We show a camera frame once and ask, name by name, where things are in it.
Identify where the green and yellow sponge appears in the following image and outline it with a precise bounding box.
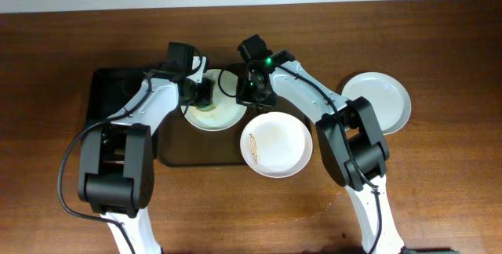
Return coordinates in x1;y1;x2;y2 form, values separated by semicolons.
196;103;216;111

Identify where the white plate top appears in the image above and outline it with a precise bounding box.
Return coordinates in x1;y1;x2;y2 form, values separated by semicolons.
184;69;246;131

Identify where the white plate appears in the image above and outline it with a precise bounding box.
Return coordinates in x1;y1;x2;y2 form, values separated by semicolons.
239;112;313;179
184;69;246;131

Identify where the white plate bottom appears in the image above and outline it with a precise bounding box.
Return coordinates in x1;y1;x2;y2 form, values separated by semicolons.
239;112;313;179

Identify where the pale grey plate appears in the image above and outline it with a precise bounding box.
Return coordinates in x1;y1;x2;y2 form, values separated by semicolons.
342;72;412;135

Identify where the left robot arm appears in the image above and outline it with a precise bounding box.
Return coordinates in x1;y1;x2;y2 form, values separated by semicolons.
78;42;213;253

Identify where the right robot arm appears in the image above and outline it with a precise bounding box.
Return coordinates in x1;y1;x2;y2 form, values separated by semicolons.
237;34;409;254

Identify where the brown serving tray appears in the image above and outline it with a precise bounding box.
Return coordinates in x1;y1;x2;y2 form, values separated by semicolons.
156;62;312;168

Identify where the black plastic tray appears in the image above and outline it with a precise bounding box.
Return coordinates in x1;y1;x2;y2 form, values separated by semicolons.
85;67;162;161

